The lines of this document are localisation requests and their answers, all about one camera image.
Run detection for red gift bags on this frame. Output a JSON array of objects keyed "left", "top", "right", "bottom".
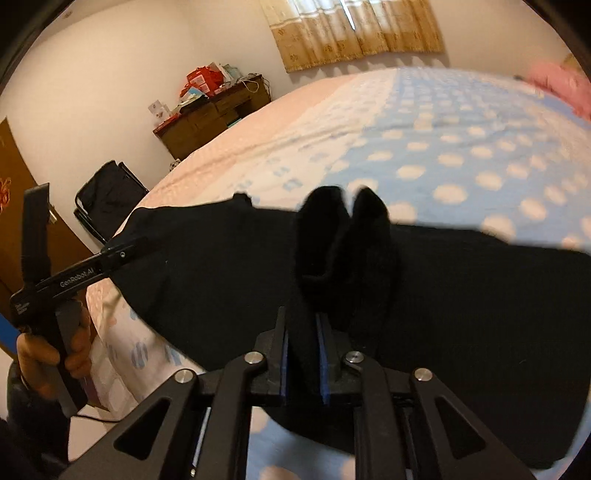
[{"left": 186, "top": 65, "right": 228, "bottom": 97}]

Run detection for person's left hand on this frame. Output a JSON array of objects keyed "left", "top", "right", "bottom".
[{"left": 16, "top": 315, "right": 93, "bottom": 398}]

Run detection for person's left forearm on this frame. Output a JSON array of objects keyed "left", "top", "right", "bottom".
[{"left": 0, "top": 364, "right": 72, "bottom": 480}]

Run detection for dark wooden desk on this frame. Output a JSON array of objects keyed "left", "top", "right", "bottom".
[{"left": 152, "top": 80, "right": 273, "bottom": 161}]

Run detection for pink floral pillow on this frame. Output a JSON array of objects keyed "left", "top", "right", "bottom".
[{"left": 526, "top": 55, "right": 591, "bottom": 117}]

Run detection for black folding chair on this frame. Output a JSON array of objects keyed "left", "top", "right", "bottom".
[{"left": 74, "top": 160, "right": 151, "bottom": 246}]

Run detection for bed with dotted blue sheet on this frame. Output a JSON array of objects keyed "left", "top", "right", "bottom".
[{"left": 85, "top": 67, "right": 591, "bottom": 480}]

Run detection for brown wooden door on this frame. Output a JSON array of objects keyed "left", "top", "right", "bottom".
[{"left": 0, "top": 117, "right": 112, "bottom": 411}]

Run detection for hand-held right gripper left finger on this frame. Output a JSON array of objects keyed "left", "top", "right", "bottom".
[{"left": 60, "top": 307, "right": 291, "bottom": 480}]

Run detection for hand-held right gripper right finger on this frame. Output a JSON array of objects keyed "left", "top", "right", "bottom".
[{"left": 316, "top": 311, "right": 539, "bottom": 480}]

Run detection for beige patterned window curtain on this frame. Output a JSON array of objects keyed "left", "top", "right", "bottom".
[{"left": 260, "top": 0, "right": 445, "bottom": 75}]

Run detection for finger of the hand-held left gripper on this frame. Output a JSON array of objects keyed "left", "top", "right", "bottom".
[{"left": 102, "top": 237, "right": 150, "bottom": 271}]

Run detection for black pants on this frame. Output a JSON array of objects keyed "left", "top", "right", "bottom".
[{"left": 108, "top": 185, "right": 591, "bottom": 472}]

